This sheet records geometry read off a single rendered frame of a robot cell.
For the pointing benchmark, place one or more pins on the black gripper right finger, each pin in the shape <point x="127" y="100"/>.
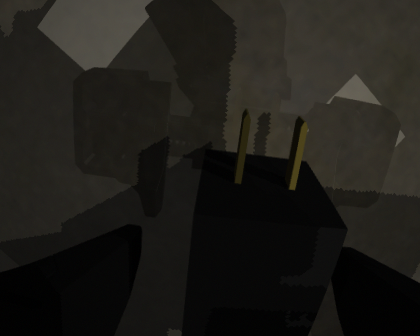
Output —
<point x="372" y="299"/>

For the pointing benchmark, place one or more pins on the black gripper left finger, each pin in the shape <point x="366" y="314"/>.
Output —
<point x="80" y="291"/>

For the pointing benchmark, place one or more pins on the black two-prong plug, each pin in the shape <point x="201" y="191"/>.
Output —
<point x="264" y="243"/>

